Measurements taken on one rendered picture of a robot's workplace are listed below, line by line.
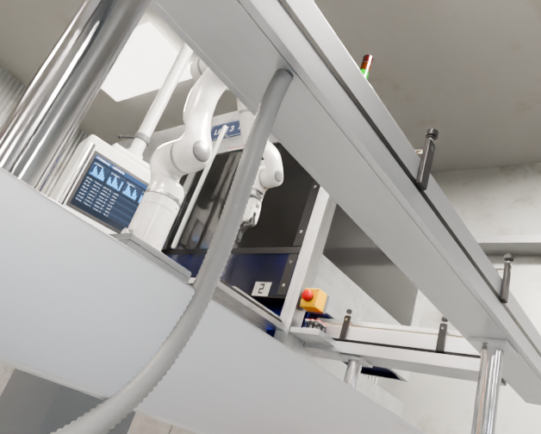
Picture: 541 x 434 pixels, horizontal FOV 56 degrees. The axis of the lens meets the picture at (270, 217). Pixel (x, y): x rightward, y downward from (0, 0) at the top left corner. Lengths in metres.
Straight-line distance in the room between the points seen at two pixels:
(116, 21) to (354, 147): 0.37
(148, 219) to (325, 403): 1.03
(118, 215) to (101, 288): 2.16
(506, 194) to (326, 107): 4.09
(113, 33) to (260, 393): 0.39
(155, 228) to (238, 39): 1.02
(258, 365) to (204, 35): 0.39
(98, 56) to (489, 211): 4.32
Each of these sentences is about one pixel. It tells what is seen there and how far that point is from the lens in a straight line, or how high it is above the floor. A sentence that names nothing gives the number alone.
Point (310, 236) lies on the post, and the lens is 2.04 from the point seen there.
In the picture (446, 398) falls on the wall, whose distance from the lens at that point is 4.12.
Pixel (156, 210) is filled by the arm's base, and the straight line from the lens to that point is 1.60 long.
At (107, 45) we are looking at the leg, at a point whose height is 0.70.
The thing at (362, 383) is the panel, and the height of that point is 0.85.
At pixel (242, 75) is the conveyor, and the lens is 0.68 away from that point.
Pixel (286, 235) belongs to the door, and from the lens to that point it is 2.14.
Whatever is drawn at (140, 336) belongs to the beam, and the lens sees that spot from 0.47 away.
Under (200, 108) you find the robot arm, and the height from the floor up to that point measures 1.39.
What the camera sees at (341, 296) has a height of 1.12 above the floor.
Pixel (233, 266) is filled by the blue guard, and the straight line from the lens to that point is 2.23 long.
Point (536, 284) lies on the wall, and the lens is 4.26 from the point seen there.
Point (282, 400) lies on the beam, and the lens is 0.62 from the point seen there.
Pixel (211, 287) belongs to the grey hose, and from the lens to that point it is 0.51.
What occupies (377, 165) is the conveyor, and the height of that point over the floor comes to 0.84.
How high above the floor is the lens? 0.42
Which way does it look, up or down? 25 degrees up
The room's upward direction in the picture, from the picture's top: 19 degrees clockwise
